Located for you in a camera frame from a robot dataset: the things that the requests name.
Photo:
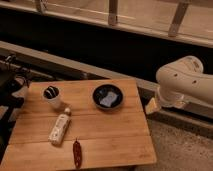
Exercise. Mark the cream coloured gripper tool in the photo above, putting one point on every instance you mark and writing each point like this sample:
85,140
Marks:
151,107

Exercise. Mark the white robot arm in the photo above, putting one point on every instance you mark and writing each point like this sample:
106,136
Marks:
180,78

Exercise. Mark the red dried chili pepper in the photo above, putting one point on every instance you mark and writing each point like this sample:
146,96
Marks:
77,153

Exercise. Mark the pale cloth in bowl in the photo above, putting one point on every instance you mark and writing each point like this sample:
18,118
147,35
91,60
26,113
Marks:
109,99

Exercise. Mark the black bowl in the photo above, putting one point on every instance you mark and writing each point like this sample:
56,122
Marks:
101,91

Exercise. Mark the white plastic bottle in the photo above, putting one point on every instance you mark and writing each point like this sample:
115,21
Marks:
60,127

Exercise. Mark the white cup with dark contents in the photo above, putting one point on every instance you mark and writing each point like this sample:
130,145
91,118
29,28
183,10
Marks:
52,96

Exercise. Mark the black equipment at left edge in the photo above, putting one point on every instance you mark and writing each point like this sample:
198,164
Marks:
14,85

